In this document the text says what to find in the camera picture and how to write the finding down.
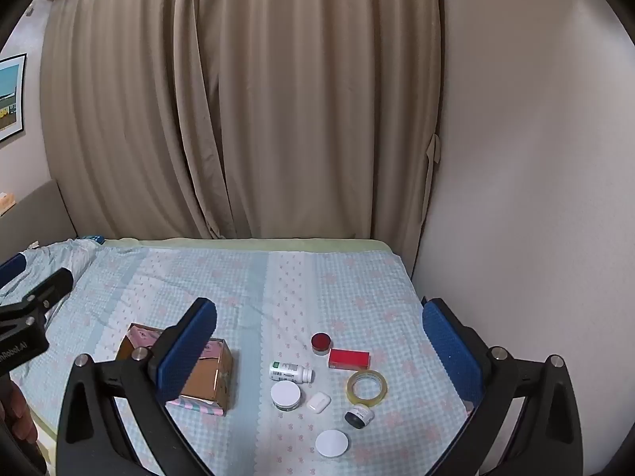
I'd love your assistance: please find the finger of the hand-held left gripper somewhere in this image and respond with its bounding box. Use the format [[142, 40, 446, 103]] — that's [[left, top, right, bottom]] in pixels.
[[0, 253, 27, 288], [10, 268, 74, 316]]

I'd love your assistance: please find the framed wall poster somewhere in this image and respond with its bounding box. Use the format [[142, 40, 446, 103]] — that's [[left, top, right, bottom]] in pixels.
[[0, 54, 27, 144]]

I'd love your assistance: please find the small dark jar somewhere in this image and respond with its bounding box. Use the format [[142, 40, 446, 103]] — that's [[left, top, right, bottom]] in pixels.
[[345, 404, 373, 428]]

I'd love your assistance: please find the clear round plastic lid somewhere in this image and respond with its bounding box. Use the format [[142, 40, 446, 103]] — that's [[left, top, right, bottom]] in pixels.
[[346, 370, 388, 405]]

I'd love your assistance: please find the white crumpled quilt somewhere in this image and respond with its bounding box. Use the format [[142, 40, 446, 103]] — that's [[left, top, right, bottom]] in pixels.
[[0, 238, 102, 308]]

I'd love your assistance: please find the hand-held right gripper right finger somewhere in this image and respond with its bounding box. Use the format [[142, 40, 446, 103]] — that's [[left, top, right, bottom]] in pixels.
[[421, 298, 583, 476]]

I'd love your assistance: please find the beige curtain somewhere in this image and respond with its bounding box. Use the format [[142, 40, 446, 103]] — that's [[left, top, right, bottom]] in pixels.
[[40, 0, 443, 241]]

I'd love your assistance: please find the cardboard box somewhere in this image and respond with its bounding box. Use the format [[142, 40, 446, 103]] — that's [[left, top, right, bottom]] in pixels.
[[115, 322, 234, 416]]

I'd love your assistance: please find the red carton box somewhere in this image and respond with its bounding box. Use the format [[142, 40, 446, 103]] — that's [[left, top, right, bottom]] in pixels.
[[328, 349, 370, 371]]

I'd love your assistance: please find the person's left hand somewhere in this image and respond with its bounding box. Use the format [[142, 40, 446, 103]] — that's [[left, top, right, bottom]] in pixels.
[[0, 382, 31, 438]]

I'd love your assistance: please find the white round cream jar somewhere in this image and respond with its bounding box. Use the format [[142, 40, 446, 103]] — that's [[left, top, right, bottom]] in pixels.
[[270, 380, 302, 411]]

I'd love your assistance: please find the small white-lidded jar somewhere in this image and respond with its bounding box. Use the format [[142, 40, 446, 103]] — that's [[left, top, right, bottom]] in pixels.
[[316, 429, 349, 458]]

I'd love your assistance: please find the grey headboard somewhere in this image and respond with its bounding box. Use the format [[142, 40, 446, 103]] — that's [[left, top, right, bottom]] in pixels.
[[0, 180, 79, 269]]

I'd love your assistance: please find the white pill bottle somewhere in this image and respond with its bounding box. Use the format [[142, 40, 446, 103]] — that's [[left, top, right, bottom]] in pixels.
[[269, 361, 315, 384]]

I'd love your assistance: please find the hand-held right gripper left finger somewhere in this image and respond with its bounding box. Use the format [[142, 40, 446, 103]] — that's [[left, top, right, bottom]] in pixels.
[[57, 297, 234, 476]]

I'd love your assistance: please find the blue checkered blanket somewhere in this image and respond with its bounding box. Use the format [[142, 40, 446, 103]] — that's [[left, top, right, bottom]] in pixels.
[[0, 244, 473, 476]]

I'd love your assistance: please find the pale green mattress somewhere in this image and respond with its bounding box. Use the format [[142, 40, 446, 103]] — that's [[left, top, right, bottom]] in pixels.
[[102, 237, 398, 255]]

